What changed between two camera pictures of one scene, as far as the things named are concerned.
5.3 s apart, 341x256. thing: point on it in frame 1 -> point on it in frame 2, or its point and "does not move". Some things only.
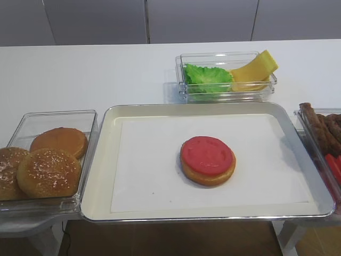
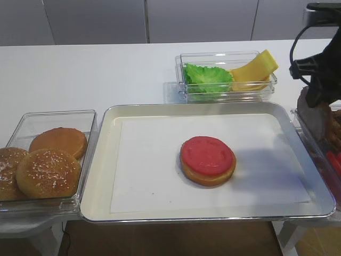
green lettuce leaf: (205, 80) does not move
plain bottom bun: (70, 140) does not move
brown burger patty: (322, 142) -> (319, 121)
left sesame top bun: (9, 159) does not move
